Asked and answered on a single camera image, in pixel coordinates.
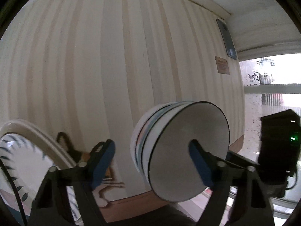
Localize white bowl black rim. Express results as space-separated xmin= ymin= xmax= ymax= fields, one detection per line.
xmin=141 ymin=102 xmax=230 ymax=202

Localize white bowl blue pattern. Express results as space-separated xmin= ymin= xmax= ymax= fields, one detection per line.
xmin=136 ymin=101 xmax=192 ymax=175

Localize plain white bowl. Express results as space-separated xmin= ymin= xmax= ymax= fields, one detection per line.
xmin=130 ymin=102 xmax=174 ymax=171

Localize white plate teal leaf pattern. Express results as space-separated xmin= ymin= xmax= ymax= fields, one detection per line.
xmin=1 ymin=134 xmax=81 ymax=223

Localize white plate red specks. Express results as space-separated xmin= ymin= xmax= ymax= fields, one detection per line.
xmin=1 ymin=119 xmax=76 ymax=169

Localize small brown label card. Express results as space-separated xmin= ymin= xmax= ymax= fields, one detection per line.
xmin=215 ymin=56 xmax=230 ymax=75

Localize grey phone on counter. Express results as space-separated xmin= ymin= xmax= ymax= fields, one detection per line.
xmin=216 ymin=19 xmax=237 ymax=60

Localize black cable at left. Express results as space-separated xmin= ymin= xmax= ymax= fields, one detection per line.
xmin=0 ymin=157 xmax=29 ymax=226

